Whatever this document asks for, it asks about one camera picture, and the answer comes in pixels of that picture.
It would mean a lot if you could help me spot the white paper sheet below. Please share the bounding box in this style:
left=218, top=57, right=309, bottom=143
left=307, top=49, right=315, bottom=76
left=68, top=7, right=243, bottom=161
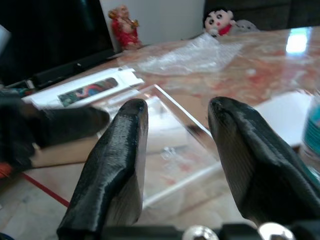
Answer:
left=249, top=91, right=316, bottom=149

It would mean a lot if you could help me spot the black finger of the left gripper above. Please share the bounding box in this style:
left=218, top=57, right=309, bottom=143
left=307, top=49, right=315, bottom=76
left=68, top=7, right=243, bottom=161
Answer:
left=34, top=106, right=111, bottom=149

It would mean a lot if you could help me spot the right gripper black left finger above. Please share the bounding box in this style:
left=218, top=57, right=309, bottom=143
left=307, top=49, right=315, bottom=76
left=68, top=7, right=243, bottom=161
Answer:
left=56, top=98, right=149, bottom=240

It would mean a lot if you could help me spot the white package with picture window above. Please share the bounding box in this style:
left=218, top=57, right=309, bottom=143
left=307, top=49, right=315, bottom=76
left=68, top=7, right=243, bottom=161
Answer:
left=21, top=66, right=145, bottom=112

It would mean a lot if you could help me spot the dark fabric sofa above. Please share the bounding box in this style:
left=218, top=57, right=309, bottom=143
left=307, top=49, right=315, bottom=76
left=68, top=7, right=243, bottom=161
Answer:
left=203, top=0, right=320, bottom=32

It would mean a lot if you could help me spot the black flat screen television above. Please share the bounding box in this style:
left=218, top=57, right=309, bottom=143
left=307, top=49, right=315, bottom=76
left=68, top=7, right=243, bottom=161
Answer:
left=0, top=0, right=120, bottom=87

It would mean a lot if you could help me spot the marble table with red edge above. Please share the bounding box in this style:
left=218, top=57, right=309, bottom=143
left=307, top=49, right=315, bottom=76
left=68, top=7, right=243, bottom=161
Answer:
left=0, top=26, right=320, bottom=240

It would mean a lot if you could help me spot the grey plush toy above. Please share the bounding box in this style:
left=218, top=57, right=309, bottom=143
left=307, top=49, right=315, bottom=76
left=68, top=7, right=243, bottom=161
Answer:
left=233, top=19, right=262, bottom=33

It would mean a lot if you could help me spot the clear bubble wrap sheet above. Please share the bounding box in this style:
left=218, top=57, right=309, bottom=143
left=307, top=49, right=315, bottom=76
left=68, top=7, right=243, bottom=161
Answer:
left=136, top=33, right=245, bottom=76

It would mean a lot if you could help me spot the red robed figurine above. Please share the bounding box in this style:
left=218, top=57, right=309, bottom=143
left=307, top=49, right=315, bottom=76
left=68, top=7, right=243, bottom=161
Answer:
left=108, top=4, right=144, bottom=51

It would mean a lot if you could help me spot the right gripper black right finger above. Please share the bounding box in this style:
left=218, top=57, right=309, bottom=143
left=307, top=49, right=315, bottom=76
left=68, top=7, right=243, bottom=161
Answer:
left=207, top=96, right=320, bottom=224

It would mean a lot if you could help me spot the cartoon boy plush doll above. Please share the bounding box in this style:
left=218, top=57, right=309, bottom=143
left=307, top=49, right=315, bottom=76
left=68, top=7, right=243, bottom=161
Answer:
left=204, top=5, right=237, bottom=38

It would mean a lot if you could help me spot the plastic bottle with teal label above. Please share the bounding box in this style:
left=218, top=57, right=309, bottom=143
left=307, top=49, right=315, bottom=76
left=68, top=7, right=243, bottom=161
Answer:
left=301, top=96, right=320, bottom=176

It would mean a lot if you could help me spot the clear plastic package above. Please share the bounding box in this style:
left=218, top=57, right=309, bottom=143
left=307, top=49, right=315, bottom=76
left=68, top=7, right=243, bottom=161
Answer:
left=96, top=84, right=225, bottom=208

